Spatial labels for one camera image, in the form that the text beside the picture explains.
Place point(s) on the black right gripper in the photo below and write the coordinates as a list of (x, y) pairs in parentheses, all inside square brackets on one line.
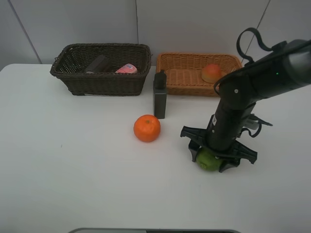
[(230, 157)]

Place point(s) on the green citrus fruit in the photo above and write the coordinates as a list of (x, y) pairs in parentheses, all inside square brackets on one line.
[(207, 161)]

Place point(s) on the red yellow peach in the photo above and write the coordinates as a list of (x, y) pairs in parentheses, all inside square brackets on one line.
[(211, 73)]

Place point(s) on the pink lotion bottle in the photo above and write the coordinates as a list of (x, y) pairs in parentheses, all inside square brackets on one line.
[(127, 69)]

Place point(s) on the translucent purple plastic cup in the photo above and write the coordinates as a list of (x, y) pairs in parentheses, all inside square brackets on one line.
[(100, 64)]

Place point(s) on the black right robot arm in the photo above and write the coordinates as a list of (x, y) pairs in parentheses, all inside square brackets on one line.
[(277, 73)]

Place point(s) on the orange mandarin fruit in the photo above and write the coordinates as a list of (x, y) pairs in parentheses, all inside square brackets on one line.
[(147, 128)]

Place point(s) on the light orange wicker basket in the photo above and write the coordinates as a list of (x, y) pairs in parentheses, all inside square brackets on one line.
[(184, 71)]

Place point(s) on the dark grey pump bottle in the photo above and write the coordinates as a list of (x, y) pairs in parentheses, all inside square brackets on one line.
[(159, 94)]

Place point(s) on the dark brown wicker basket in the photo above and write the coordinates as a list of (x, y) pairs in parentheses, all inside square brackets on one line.
[(69, 67)]

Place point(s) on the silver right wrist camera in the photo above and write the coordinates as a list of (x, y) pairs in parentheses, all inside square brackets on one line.
[(253, 126)]

